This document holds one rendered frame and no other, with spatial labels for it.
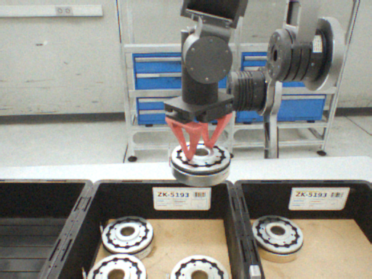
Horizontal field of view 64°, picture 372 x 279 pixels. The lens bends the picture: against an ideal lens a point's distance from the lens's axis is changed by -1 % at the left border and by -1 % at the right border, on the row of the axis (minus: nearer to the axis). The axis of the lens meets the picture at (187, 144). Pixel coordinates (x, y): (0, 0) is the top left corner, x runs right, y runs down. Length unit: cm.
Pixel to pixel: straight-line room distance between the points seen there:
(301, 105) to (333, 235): 194
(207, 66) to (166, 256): 40
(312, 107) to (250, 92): 138
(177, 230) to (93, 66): 271
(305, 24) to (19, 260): 83
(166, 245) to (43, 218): 30
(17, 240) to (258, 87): 102
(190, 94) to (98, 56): 278
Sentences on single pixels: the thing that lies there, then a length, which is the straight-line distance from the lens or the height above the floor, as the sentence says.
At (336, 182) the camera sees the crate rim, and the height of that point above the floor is 93.
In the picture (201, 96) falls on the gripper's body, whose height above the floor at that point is 116.
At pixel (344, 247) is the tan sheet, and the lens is 72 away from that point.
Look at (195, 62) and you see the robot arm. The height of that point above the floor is 122.
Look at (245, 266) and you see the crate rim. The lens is 49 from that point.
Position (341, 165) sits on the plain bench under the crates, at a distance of 128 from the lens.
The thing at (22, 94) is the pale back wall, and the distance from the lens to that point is 357.
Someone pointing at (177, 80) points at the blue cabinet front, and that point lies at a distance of 231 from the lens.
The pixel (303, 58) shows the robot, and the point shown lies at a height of 114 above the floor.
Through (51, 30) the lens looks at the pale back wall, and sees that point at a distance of 328.
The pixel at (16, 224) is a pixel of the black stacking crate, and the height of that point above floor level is 83.
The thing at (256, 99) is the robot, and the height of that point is 88.
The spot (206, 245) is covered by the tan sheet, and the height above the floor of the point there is 83.
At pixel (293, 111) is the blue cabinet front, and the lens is 259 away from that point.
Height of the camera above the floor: 130
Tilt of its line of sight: 28 degrees down
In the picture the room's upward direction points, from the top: straight up
